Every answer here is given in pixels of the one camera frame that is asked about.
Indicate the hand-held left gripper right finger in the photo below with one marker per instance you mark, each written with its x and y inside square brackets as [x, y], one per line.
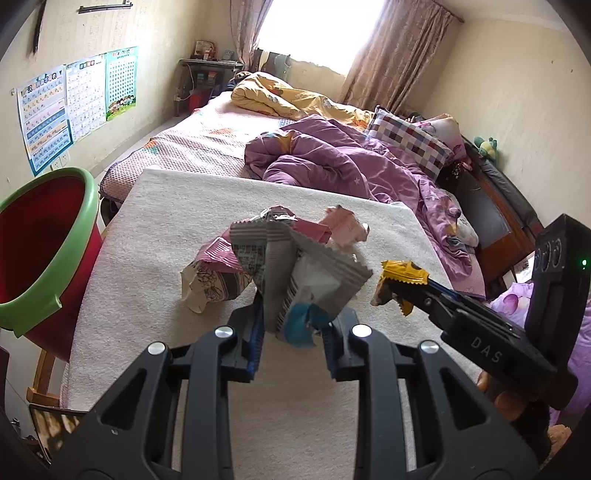
[330, 357]

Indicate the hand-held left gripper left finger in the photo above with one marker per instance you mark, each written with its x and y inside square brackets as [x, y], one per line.
[244, 344]

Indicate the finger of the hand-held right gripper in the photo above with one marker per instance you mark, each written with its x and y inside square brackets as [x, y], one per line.
[434, 304]
[466, 300]

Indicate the small gold brown wrapper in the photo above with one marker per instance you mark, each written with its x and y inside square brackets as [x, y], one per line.
[397, 274]

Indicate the beige printed wrapper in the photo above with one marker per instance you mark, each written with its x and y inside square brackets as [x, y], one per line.
[212, 277]

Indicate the grey silver snack wrapper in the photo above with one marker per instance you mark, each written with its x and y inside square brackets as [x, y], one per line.
[300, 277]

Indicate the pale pink wrapper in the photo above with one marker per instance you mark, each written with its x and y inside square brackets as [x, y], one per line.
[344, 226]

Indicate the pink silver wrapper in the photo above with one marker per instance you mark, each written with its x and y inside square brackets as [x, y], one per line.
[295, 224]

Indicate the red bucket with green rim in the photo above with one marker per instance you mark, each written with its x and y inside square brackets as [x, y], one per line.
[41, 230]

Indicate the person's right hand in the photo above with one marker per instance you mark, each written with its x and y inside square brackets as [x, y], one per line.
[505, 406]

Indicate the purple floral cloth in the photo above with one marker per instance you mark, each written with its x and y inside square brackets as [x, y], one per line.
[512, 300]

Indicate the cream mat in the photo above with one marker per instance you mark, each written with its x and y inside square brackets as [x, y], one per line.
[184, 392]

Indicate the wooden headboard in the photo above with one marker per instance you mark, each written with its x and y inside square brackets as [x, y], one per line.
[494, 198]

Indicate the green plush toy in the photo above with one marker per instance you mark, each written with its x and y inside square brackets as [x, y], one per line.
[487, 147]

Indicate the checked pillow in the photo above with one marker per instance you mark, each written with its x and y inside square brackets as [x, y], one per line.
[406, 138]

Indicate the pink pillow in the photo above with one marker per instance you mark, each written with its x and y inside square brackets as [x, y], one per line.
[445, 131]

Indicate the purple quilt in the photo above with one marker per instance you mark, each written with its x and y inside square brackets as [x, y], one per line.
[332, 157]

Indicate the wooden stool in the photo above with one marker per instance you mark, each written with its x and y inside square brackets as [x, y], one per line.
[44, 378]

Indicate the bed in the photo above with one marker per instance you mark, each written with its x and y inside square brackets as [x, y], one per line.
[198, 143]

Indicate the yellow quilt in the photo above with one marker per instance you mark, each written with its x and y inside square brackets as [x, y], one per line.
[277, 97]

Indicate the brown patterned curtain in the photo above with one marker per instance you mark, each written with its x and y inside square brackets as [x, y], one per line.
[247, 32]
[397, 55]

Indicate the dark desk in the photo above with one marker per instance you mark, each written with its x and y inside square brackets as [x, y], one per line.
[207, 64]

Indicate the white wall socket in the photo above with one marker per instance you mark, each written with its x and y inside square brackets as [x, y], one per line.
[60, 162]

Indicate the green grid wall poster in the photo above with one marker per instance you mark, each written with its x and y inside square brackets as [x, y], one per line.
[121, 83]

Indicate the white chart wall poster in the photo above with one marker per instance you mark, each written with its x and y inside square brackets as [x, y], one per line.
[85, 97]

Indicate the blue bordered wall poster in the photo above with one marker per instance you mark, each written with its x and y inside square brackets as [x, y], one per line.
[44, 120]

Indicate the short black wall rail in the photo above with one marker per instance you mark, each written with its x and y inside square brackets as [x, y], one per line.
[104, 7]

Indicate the long black wall rail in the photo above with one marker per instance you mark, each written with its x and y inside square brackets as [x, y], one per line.
[39, 27]

